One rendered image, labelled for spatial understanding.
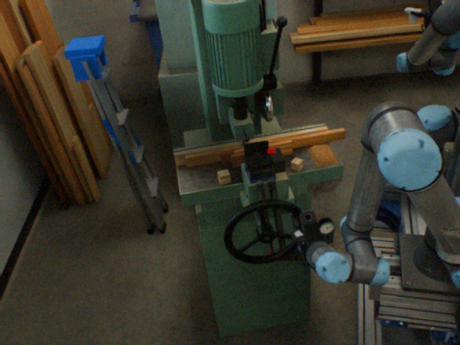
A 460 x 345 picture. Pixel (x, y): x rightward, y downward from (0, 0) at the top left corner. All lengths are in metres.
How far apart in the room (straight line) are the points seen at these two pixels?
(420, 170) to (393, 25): 2.80
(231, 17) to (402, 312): 1.06
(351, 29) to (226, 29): 2.27
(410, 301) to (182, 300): 1.27
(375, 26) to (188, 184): 2.37
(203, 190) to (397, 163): 0.84
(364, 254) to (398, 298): 0.33
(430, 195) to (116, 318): 1.80
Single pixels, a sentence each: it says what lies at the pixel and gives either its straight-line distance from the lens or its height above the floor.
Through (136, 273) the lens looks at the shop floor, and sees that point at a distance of 2.67.
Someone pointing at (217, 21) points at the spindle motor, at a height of 1.45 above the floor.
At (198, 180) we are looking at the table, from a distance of 1.70.
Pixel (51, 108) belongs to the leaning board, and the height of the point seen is 0.71.
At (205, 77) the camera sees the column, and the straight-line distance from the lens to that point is 1.81.
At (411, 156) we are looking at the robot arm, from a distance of 0.99.
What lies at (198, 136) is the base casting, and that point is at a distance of 2.12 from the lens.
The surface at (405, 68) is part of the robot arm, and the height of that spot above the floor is 1.11.
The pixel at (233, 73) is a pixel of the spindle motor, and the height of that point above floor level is 1.28.
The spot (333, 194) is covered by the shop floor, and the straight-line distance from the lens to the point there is 2.99.
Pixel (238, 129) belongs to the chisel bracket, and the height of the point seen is 1.05.
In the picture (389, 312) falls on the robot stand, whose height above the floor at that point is 0.63.
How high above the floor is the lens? 1.94
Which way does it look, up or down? 37 degrees down
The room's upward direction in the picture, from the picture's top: 7 degrees counter-clockwise
